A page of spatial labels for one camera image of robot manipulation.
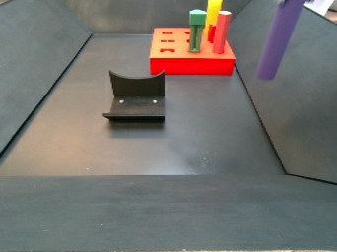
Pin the purple round cylinder peg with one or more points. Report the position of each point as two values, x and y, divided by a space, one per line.
279 38

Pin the red peg board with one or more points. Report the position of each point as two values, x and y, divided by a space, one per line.
172 57

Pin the green peg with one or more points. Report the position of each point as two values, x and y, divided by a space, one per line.
197 25

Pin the red-pink peg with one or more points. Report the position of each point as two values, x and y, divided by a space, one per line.
221 31

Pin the yellow peg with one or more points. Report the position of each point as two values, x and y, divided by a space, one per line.
214 6

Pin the black curved holder bracket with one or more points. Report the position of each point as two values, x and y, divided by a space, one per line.
138 98

